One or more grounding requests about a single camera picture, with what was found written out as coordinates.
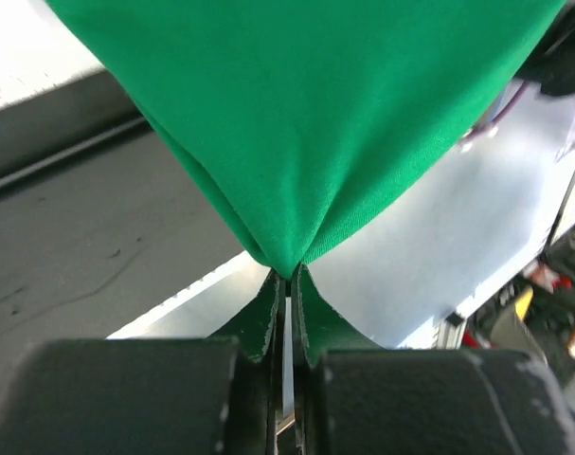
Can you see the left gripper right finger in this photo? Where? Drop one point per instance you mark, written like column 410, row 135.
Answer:
column 353, row 396

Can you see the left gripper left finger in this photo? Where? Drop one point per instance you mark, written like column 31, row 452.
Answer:
column 215, row 395

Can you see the green t shirt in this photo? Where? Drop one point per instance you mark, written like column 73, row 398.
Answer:
column 301, row 121

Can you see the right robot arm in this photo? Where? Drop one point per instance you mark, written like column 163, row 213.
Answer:
column 551, row 65

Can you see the white slotted cable duct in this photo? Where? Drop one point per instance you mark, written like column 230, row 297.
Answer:
column 203, row 307

